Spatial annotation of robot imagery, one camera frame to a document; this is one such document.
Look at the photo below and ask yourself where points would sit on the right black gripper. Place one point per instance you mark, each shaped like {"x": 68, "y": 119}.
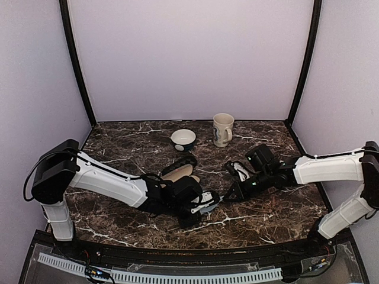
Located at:
{"x": 240, "y": 197}

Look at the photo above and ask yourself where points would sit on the white slotted cable duct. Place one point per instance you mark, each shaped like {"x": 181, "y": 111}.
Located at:
{"x": 123, "y": 276}

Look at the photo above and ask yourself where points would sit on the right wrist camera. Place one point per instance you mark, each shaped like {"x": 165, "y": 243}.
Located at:
{"x": 238, "y": 169}

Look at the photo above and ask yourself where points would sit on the light blue cloth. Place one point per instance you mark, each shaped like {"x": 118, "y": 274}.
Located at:
{"x": 207, "y": 209}

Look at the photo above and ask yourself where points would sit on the black front rail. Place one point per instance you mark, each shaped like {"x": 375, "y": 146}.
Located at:
{"x": 278, "y": 255}

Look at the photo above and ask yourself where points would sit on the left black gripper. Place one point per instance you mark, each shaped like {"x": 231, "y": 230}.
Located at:
{"x": 186, "y": 223}

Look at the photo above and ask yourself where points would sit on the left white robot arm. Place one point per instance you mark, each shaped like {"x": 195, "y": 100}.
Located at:
{"x": 66, "y": 166}

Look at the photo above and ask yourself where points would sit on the white and navy bowl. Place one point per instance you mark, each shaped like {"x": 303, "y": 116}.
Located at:
{"x": 183, "y": 139}

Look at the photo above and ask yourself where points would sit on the black checkered glasses case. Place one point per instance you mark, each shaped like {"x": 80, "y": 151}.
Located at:
{"x": 189, "y": 159}

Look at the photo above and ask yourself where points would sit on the right black frame post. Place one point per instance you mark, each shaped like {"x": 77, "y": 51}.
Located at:
{"x": 308, "y": 54}

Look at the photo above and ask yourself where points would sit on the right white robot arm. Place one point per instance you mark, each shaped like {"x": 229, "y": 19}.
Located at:
{"x": 269, "y": 171}

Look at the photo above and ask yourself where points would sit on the left black frame post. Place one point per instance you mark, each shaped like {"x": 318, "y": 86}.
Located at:
{"x": 76, "y": 66}

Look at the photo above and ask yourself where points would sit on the white seahorse mug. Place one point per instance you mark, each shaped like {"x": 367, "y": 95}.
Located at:
{"x": 223, "y": 127}

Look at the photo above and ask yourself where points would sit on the black frame post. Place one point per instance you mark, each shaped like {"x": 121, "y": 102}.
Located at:
{"x": 76, "y": 66}
{"x": 308, "y": 54}

